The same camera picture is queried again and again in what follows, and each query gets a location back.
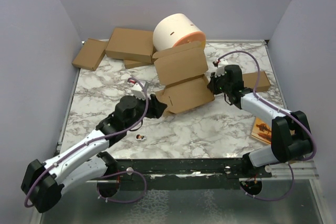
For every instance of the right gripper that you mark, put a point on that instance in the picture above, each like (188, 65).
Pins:
(212, 86)

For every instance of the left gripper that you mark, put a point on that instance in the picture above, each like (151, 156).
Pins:
(155, 108)

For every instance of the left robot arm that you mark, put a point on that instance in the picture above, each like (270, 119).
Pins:
(44, 183)

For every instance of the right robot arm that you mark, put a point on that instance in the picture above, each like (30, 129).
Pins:
(290, 133)

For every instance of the cardboard box under large box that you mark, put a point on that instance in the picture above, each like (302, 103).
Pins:
(136, 62)

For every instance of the large folded cardboard box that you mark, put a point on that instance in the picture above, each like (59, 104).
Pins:
(131, 44)

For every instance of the small cartoon sticker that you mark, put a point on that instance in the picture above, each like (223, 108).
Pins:
(140, 137)

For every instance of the orange paperback book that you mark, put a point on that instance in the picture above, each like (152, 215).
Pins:
(261, 131)

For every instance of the round cream drawer cabinet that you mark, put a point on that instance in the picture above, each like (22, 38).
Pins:
(176, 30)

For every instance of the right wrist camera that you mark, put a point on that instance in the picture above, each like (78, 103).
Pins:
(220, 67)

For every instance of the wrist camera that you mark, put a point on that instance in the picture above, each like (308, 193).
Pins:
(137, 90)
(220, 67)

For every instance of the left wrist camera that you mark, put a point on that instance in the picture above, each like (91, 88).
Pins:
(137, 90)

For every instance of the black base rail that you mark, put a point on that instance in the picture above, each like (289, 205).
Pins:
(180, 174)

